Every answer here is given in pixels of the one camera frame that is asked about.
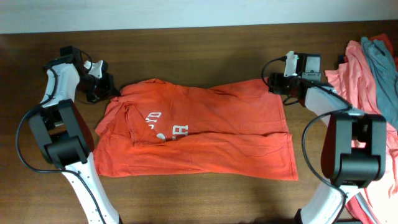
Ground orange printed t-shirt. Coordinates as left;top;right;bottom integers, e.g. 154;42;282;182
94;79;298;180

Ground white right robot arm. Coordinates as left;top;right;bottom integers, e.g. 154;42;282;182
261;51;387;224

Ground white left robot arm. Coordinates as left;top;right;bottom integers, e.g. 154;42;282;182
21;46;122;223

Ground pink t-shirt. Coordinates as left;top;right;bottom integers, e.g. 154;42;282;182
325;37;397;223

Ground grey t-shirt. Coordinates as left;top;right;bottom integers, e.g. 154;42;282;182
361;37;397;130

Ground red garment in pile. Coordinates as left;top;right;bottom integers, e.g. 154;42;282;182
370;34;397;68

